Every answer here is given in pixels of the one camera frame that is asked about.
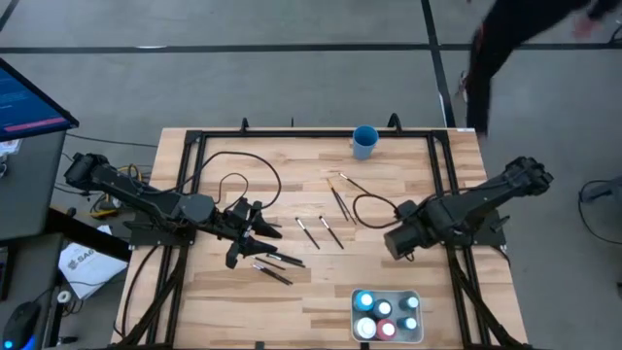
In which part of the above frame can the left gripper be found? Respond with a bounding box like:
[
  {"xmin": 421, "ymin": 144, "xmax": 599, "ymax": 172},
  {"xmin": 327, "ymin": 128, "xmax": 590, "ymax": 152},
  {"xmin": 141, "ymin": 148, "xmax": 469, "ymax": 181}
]
[{"xmin": 216, "ymin": 197, "xmax": 284, "ymax": 269}]

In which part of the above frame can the paintbrush with orange ferrule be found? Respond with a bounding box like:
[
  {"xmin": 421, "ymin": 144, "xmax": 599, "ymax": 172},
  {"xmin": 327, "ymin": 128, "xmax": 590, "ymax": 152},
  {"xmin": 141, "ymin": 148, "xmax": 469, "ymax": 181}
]
[{"xmin": 326, "ymin": 177, "xmax": 349, "ymax": 223}]

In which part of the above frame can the teal paint bottle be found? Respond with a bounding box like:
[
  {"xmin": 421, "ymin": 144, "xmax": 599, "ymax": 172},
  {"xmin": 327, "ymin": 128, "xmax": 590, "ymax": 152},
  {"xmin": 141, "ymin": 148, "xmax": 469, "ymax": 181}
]
[{"xmin": 353, "ymin": 290, "xmax": 376, "ymax": 313}]

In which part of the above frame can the white paint bottle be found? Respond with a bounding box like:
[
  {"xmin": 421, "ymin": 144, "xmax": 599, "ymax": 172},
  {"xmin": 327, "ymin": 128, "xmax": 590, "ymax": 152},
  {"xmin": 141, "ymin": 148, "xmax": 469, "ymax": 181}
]
[{"xmin": 354, "ymin": 316, "xmax": 378, "ymax": 340}]

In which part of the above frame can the dark grey paint bottle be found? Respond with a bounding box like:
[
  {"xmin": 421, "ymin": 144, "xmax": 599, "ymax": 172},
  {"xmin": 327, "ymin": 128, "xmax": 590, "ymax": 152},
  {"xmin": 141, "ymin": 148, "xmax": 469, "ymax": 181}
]
[{"xmin": 372, "ymin": 298, "xmax": 394, "ymax": 320}]

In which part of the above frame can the red paint bottle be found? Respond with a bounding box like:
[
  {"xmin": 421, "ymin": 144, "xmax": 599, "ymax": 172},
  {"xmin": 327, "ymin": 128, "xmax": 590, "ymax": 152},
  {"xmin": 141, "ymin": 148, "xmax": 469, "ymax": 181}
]
[{"xmin": 375, "ymin": 318, "xmax": 398, "ymax": 341}]

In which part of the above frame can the thick black paintbrush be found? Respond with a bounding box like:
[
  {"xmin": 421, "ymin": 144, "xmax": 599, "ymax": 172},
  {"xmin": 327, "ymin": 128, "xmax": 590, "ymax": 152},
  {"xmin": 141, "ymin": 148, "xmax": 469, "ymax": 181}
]
[{"xmin": 265, "ymin": 254, "xmax": 307, "ymax": 269}]

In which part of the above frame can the blue plastic cup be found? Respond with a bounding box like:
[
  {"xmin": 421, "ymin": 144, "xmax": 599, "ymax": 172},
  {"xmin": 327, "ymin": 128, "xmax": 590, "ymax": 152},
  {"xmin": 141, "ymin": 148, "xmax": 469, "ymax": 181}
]
[{"xmin": 351, "ymin": 124, "xmax": 381, "ymax": 161}]

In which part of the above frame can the white plastic bin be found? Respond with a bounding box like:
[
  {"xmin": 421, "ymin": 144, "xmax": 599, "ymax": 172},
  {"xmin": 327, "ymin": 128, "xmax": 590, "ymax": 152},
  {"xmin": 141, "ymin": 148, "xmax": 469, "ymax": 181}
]
[{"xmin": 349, "ymin": 288, "xmax": 425, "ymax": 345}]

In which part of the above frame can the white printed paper sheet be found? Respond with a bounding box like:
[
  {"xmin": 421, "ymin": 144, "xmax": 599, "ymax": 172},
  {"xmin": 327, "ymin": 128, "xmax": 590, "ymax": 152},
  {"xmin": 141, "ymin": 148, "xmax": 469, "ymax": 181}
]
[{"xmin": 57, "ymin": 225, "xmax": 129, "ymax": 300}]

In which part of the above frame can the black desk beam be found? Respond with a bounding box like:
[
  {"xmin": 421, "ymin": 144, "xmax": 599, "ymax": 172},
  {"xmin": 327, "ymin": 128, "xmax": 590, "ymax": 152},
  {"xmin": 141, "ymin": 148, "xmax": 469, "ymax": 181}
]
[{"xmin": 45, "ymin": 207, "xmax": 132, "ymax": 263}]

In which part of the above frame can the black computer mouse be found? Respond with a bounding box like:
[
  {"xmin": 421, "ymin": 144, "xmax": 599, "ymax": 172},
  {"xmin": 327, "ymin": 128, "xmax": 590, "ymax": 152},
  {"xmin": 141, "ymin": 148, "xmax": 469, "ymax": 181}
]
[{"xmin": 1, "ymin": 300, "xmax": 43, "ymax": 350}]

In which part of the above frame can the monitor with blue screen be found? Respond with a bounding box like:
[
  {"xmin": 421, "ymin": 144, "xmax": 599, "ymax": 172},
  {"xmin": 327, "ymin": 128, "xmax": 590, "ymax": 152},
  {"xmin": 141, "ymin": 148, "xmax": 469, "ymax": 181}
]
[{"xmin": 0, "ymin": 56, "xmax": 80, "ymax": 143}]

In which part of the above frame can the person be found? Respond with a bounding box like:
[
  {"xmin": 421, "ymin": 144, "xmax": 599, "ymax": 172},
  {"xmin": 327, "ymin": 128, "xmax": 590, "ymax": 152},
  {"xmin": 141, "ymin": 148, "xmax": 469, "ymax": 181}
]
[{"xmin": 456, "ymin": 0, "xmax": 622, "ymax": 140}]

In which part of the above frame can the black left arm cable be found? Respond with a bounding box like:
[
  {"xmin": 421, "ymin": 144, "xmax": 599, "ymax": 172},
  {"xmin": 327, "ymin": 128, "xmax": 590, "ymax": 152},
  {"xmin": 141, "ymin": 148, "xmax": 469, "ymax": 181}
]
[{"xmin": 187, "ymin": 150, "xmax": 283, "ymax": 220}]

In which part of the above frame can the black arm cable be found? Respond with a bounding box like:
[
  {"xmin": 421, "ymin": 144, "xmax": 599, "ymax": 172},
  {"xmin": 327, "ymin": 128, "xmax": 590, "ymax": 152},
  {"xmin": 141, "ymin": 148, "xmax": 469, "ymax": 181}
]
[
  {"xmin": 187, "ymin": 150, "xmax": 283, "ymax": 220},
  {"xmin": 352, "ymin": 192, "xmax": 407, "ymax": 230}
]

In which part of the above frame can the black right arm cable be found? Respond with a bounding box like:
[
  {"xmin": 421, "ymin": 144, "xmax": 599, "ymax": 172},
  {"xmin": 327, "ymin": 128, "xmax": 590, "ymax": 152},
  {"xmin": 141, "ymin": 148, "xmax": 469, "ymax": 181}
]
[{"xmin": 352, "ymin": 192, "xmax": 407, "ymax": 230}]

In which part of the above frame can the black aluminium table frame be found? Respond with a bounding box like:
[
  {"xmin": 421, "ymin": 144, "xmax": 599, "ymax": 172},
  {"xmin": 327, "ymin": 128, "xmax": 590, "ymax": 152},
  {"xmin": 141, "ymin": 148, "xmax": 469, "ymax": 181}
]
[{"xmin": 110, "ymin": 113, "xmax": 536, "ymax": 350}]

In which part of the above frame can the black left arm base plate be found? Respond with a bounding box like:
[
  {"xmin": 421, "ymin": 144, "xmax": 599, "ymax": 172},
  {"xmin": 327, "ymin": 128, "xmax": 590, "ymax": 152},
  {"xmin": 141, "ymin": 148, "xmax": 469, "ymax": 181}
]
[{"xmin": 127, "ymin": 207, "xmax": 200, "ymax": 248}]

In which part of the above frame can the yellow cable bundle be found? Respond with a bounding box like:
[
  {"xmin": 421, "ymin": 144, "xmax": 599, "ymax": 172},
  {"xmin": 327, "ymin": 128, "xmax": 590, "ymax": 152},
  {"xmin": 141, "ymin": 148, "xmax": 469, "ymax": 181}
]
[{"xmin": 89, "ymin": 163, "xmax": 147, "ymax": 219}]

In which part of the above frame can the black floor cable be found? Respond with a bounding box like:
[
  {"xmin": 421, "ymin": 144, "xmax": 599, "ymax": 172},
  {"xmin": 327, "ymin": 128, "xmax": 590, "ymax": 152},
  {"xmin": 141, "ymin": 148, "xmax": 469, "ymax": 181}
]
[
  {"xmin": 65, "ymin": 131, "xmax": 159, "ymax": 148},
  {"xmin": 576, "ymin": 174, "xmax": 622, "ymax": 247}
]

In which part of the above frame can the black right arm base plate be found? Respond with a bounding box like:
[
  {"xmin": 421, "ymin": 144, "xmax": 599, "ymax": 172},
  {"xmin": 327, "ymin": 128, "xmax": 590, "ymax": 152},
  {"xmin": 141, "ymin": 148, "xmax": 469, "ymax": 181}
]
[{"xmin": 434, "ymin": 207, "xmax": 507, "ymax": 248}]

